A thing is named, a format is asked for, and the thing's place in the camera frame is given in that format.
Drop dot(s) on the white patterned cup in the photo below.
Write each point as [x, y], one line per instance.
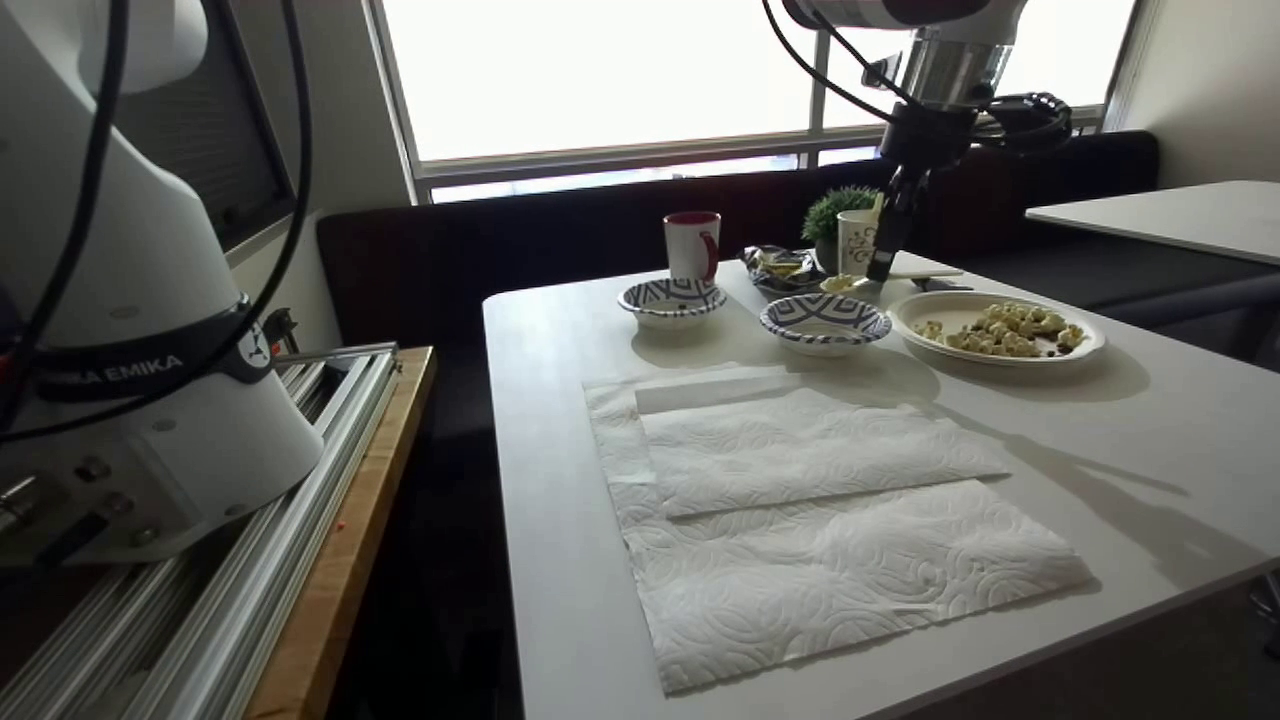
[854, 240]

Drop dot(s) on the small dark bowl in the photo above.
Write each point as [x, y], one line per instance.
[781, 265]

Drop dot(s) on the aluminium rail frame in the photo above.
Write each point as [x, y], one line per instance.
[202, 614]

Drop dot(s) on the large white paper towel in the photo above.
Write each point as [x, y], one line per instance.
[826, 575]

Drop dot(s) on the blue patterned bowl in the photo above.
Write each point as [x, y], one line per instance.
[826, 320]
[668, 303]

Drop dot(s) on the window with white frame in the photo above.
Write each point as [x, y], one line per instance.
[612, 66]

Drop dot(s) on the folded white paper towel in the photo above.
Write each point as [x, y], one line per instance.
[760, 467]

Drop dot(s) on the popcorn and coffee beans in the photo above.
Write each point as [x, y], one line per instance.
[1006, 329]

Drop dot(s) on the red and white mug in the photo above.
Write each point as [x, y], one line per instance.
[688, 249]

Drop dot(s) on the small green potted plant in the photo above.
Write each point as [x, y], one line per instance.
[826, 214]

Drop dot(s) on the small bar clamp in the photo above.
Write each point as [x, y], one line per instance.
[281, 334]

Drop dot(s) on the white side table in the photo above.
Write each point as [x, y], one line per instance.
[1175, 214]

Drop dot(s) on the white round plate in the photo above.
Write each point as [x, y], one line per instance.
[935, 311]

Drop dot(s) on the dark wall screen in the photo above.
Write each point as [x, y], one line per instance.
[222, 147]

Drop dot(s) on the wooden base board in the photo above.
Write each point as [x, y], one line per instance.
[345, 563]

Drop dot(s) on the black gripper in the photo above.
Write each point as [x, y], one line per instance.
[935, 133]

